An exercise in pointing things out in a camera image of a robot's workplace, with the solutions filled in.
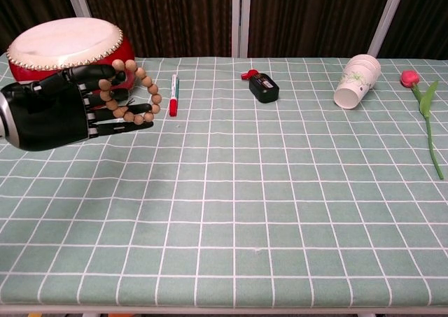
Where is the red drum with white skin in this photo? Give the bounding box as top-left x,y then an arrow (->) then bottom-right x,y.
6,17 -> 137,97

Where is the white paper cup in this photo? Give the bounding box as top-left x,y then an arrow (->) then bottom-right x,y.
332,53 -> 382,111

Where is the black ink bottle red cap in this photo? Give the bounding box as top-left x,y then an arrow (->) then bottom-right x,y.
240,69 -> 280,104

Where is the red artificial tulip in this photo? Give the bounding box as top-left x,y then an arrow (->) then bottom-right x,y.
400,69 -> 445,181

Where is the white marker with red cap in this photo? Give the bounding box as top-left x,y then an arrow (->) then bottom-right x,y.
169,73 -> 181,118

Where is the green checked tablecloth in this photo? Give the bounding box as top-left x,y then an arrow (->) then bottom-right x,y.
0,55 -> 448,311

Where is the dark brown ribbed screen panel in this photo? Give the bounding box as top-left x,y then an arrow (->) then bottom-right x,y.
379,0 -> 448,61
247,0 -> 396,59
0,0 -> 76,56
80,0 -> 235,58

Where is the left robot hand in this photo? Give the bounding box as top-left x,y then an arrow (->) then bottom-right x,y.
0,64 -> 155,153

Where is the wooden bead bracelet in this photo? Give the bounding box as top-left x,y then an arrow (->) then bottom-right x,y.
98,58 -> 163,125

